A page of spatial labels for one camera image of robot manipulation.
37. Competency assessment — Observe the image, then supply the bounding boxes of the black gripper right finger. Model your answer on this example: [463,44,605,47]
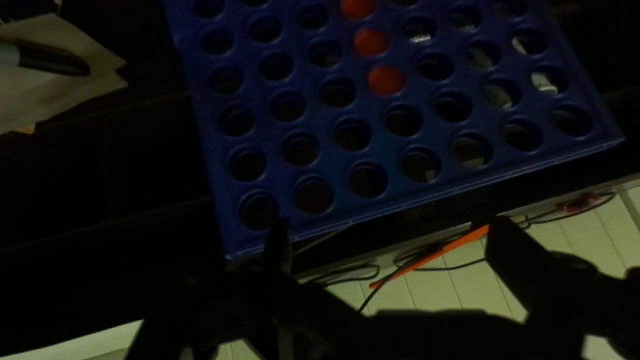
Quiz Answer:
[486,214,556,315]

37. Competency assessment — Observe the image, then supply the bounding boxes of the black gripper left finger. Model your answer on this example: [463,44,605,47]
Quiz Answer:
[264,215,294,276]

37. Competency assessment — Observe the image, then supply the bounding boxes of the orange game chip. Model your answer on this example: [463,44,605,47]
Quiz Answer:
[340,0,379,21]
[366,61,406,98]
[353,26,393,60]

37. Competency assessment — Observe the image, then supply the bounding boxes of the blue connect four gameboard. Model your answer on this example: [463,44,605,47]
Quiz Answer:
[159,0,628,261]

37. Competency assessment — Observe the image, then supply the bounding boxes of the orange stick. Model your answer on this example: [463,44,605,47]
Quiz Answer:
[368,223,493,290]

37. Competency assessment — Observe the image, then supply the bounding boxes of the white paper sheet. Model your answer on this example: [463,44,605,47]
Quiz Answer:
[0,317,147,360]

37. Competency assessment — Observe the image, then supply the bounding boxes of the white paper pad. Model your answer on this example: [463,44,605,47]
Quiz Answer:
[0,11,131,135]

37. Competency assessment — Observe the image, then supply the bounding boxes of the black marker pen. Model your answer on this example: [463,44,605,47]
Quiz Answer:
[0,38,93,78]

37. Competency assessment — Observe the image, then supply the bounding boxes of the thin black and red cables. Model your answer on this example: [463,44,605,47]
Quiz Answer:
[312,189,619,315]

